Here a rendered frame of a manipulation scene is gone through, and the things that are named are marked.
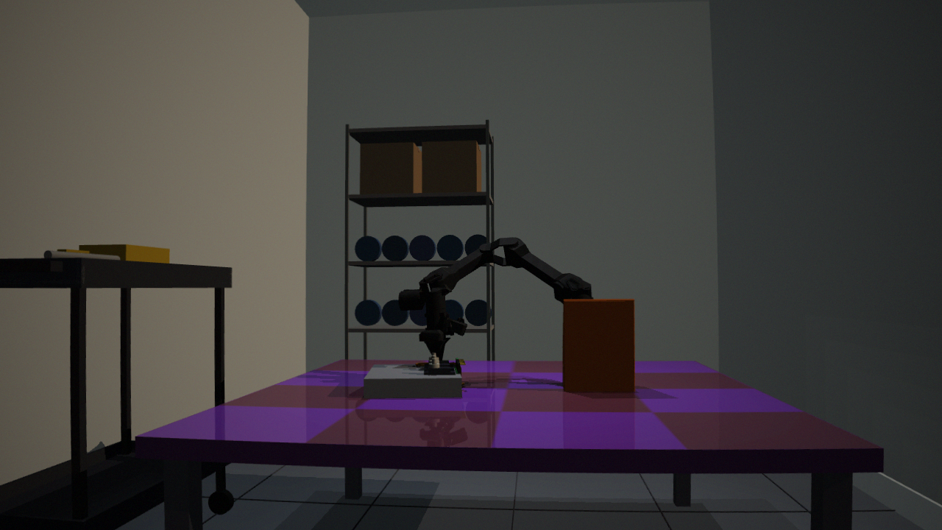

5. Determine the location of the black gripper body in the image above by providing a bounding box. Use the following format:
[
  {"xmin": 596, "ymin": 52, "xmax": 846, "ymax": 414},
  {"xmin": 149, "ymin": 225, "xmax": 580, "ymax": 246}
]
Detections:
[{"xmin": 419, "ymin": 308, "xmax": 454, "ymax": 342}]

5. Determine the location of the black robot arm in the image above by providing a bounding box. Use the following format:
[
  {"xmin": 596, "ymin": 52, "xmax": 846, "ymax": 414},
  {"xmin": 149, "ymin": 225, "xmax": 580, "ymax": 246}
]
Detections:
[{"xmin": 398, "ymin": 237, "xmax": 593, "ymax": 336}]

